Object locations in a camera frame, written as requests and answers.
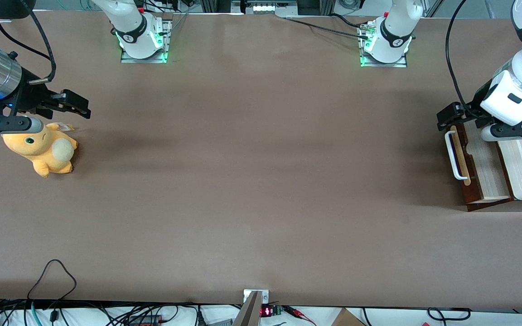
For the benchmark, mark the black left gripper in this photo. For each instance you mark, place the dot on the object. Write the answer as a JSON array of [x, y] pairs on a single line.
[[473, 107]]

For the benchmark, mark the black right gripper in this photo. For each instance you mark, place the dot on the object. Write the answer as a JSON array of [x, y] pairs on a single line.
[[29, 96]]

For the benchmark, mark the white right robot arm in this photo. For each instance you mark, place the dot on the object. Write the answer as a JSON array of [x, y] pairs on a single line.
[[129, 22]]

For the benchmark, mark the orange plush toy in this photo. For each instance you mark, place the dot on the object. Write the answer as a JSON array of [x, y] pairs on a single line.
[[43, 149]]

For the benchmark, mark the white lit power strip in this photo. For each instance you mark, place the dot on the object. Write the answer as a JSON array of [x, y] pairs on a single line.
[[268, 7]]

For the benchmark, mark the brown cardboard piece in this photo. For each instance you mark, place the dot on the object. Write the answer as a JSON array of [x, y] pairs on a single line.
[[347, 318]]

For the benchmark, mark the red clip leads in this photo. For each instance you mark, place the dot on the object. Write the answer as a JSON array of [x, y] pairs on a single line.
[[299, 313]]

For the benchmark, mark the red digit display module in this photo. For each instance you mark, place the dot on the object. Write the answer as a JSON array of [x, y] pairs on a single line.
[[270, 311]]

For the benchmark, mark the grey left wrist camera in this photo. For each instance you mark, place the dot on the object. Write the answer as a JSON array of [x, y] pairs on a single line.
[[514, 130]]

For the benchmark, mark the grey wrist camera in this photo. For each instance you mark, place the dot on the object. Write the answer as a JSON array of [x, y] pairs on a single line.
[[12, 124], [514, 130]]

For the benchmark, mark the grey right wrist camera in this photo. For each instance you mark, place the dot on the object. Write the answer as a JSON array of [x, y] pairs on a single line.
[[12, 124]]

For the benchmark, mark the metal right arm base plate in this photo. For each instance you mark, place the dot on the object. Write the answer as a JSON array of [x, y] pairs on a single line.
[[129, 59]]

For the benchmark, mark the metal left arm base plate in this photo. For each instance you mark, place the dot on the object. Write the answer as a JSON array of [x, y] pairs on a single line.
[[399, 63]]

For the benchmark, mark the silver camera mount bracket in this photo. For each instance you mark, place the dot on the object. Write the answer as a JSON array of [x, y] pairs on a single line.
[[251, 308]]

